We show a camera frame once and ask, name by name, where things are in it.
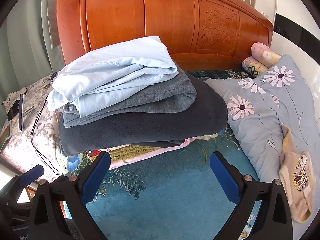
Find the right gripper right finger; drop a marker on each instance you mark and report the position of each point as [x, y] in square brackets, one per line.
[273, 220]

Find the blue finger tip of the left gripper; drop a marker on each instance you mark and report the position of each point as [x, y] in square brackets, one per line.
[32, 175]

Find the grey-blue daisy quilt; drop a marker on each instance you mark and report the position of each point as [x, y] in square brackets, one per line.
[258, 108]

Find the teal floral bed blanket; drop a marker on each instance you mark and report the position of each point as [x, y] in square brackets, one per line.
[170, 195]

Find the floral cloth nightstand cover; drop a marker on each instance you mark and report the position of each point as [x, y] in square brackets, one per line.
[39, 142]

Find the beige cartoon garment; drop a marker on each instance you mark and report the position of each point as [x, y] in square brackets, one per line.
[297, 177]

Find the pink floral pillow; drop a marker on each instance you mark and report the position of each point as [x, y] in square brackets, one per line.
[264, 54]

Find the blue smartphone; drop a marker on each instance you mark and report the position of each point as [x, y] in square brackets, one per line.
[21, 112]

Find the grey folded sweater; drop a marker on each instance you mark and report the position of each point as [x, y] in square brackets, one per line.
[172, 96]

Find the dark navy folded garment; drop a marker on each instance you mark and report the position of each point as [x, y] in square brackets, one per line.
[206, 116]

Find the light blue folded garment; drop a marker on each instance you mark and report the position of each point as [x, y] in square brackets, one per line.
[112, 74]

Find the orange wooden headboard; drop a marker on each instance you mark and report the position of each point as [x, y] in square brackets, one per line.
[199, 34]

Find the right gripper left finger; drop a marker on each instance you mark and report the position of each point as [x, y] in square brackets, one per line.
[46, 220]

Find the yellow floral pillow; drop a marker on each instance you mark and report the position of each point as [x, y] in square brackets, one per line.
[253, 67]

